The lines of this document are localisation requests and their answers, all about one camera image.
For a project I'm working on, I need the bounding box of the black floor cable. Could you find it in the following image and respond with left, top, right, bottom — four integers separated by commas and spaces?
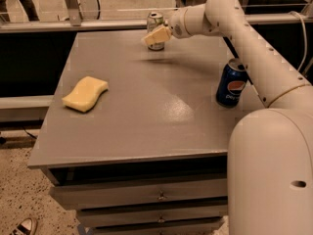
21, 126, 39, 141

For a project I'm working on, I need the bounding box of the grey bottom drawer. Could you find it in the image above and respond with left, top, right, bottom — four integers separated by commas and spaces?
93, 217, 222, 235

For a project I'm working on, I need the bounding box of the blue pepsi can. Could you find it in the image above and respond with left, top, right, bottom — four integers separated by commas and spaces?
216, 58, 248, 108

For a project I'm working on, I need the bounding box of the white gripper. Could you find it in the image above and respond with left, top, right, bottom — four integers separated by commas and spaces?
142, 8, 190, 46

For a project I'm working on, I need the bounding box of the white green 7up can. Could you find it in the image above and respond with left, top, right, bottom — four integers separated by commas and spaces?
147, 12, 164, 51

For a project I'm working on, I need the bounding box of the grey top drawer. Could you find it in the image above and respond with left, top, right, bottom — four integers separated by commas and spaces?
50, 177, 227, 210

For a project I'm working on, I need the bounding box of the grey drawer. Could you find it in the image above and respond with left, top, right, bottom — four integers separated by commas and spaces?
77, 202, 227, 227
50, 177, 227, 210
93, 217, 222, 235

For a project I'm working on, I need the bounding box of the metal railing frame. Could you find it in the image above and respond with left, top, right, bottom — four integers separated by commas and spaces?
0, 0, 313, 34

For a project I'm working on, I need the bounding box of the yellow sponge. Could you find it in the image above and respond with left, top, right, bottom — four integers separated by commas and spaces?
62, 76, 109, 113

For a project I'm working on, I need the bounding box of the grey drawer cabinet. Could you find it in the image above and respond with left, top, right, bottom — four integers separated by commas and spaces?
27, 26, 265, 235

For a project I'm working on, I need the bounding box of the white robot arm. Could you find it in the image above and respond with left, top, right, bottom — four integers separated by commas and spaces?
143, 0, 313, 235

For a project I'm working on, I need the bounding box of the grey middle drawer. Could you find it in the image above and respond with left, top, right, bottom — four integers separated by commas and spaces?
77, 202, 227, 227

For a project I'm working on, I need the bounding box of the white sneaker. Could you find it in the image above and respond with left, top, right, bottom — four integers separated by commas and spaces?
9, 217, 37, 235

